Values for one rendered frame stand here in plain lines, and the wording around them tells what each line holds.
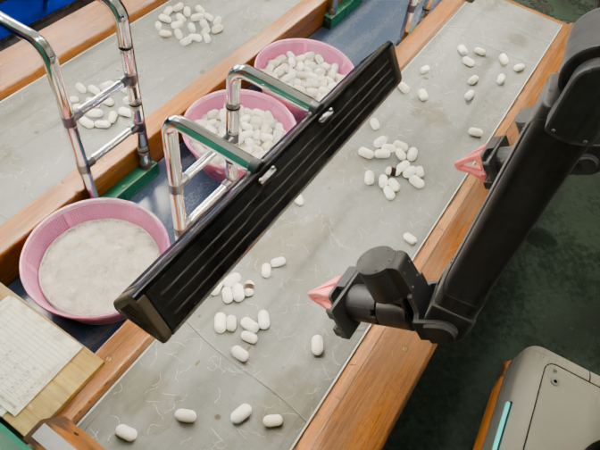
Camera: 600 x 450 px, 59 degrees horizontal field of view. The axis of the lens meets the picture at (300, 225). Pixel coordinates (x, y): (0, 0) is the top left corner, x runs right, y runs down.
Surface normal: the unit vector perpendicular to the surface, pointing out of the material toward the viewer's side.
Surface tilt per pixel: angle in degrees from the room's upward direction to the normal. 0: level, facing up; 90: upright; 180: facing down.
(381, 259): 39
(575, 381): 0
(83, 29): 0
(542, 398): 0
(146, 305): 58
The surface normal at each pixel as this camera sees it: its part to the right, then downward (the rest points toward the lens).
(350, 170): 0.11, -0.59
